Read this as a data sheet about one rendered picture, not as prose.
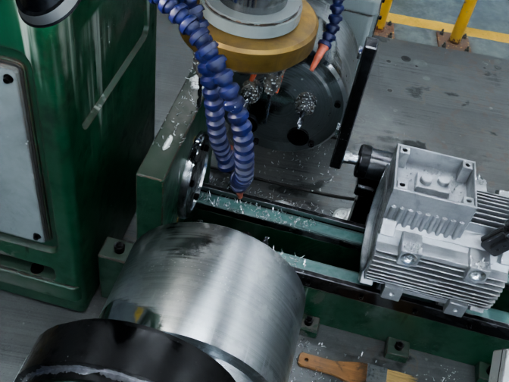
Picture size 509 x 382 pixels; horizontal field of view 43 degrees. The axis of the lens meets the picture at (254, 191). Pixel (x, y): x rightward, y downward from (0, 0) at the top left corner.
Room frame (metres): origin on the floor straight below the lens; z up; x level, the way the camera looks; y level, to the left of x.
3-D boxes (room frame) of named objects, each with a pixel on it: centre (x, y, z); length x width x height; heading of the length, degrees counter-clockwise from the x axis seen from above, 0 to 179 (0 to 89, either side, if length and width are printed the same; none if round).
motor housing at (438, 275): (0.70, -0.30, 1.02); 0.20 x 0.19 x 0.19; 85
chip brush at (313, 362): (0.56, -0.23, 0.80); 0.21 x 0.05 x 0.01; 84
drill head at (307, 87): (1.07, -0.03, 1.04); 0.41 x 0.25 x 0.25; 174
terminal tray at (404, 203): (0.71, -0.26, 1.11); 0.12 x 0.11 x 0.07; 85
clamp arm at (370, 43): (0.86, -0.13, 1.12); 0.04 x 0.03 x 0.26; 84
